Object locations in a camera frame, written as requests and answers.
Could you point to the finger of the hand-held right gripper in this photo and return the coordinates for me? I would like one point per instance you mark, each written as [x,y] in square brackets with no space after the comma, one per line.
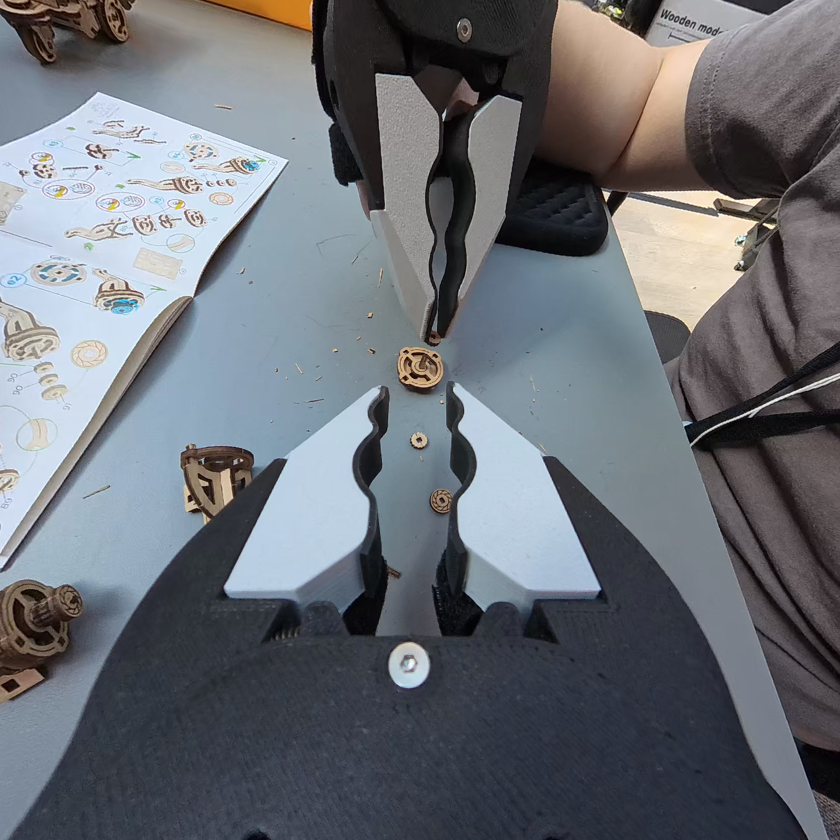
[403,170]
[492,170]

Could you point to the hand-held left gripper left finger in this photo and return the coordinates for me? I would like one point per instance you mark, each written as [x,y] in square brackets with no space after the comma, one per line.
[308,525]

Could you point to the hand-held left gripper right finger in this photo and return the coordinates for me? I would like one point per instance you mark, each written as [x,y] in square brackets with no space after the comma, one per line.
[518,531]

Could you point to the wooden disc square hole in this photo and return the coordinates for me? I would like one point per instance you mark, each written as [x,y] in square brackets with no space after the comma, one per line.
[434,508]

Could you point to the round wooden hub part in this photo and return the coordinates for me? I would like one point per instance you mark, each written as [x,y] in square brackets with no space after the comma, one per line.
[408,380]

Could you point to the person's right forearm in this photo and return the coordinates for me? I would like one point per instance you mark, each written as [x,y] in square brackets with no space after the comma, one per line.
[610,98]

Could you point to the wooden submarine model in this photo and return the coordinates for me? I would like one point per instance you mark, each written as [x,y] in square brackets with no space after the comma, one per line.
[39,33]

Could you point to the black padded armrest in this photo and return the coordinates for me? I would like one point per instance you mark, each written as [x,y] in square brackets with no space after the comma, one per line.
[558,223]

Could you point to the white printed box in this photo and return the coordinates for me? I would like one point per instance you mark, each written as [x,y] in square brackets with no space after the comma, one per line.
[682,33]

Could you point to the black office chair seat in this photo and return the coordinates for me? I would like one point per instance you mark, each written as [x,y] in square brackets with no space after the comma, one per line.
[666,338]

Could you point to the instruction booklet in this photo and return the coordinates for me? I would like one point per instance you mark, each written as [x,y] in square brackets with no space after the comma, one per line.
[164,216]

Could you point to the wooden shaft wheel assembly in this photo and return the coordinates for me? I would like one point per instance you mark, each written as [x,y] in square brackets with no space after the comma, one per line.
[33,630]

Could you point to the person's grey shirt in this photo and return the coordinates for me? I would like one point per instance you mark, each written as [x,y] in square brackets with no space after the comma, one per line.
[774,262]

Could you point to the wooden spoked wheel frame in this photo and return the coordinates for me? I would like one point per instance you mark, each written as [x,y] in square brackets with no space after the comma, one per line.
[220,492]

